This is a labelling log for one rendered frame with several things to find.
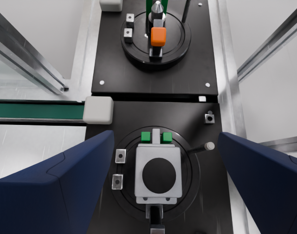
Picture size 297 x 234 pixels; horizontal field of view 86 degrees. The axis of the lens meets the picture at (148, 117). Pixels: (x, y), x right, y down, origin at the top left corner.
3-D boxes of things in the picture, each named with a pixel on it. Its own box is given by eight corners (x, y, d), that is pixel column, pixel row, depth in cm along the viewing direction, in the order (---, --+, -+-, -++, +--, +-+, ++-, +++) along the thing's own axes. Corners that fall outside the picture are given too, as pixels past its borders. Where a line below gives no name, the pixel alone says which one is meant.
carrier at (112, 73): (214, 99, 31) (256, 60, 19) (93, 96, 31) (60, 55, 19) (204, 6, 38) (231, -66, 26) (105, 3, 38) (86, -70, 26)
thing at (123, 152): (126, 163, 24) (125, 163, 23) (116, 163, 24) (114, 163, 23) (127, 149, 25) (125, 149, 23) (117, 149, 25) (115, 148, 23)
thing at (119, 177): (124, 188, 23) (122, 190, 22) (113, 187, 23) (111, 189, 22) (124, 173, 24) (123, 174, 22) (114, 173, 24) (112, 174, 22)
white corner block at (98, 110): (114, 126, 30) (109, 121, 26) (89, 126, 30) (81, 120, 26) (116, 103, 31) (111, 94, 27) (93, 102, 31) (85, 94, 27)
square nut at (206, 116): (212, 124, 28) (215, 123, 27) (203, 124, 28) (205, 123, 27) (211, 115, 28) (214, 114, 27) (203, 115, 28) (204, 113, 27)
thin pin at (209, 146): (192, 153, 25) (215, 149, 16) (187, 153, 25) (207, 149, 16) (192, 148, 25) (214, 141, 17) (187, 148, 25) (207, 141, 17)
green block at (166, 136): (167, 145, 25) (172, 141, 20) (159, 145, 25) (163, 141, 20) (167, 138, 25) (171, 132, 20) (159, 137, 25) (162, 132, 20)
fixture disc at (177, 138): (199, 220, 24) (204, 225, 22) (106, 218, 24) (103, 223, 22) (194, 128, 28) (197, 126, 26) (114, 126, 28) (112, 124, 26)
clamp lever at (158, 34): (161, 57, 29) (165, 42, 21) (150, 57, 29) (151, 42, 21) (161, 36, 28) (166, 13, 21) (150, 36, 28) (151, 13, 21)
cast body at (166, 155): (172, 198, 20) (186, 217, 13) (137, 198, 20) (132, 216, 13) (171, 131, 22) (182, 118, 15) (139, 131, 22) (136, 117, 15)
